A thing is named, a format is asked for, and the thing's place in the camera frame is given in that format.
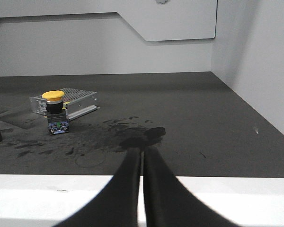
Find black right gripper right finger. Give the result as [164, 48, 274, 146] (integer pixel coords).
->
[143, 148, 236, 227]

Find yellow mushroom push button switch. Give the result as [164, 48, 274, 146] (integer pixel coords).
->
[42, 90, 69, 135]

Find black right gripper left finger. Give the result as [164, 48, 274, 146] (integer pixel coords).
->
[56, 149, 141, 227]

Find white shelf panel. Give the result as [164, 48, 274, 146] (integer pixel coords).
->
[0, 0, 218, 41]

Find perforated metal power supply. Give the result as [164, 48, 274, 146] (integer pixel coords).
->
[29, 88, 99, 121]

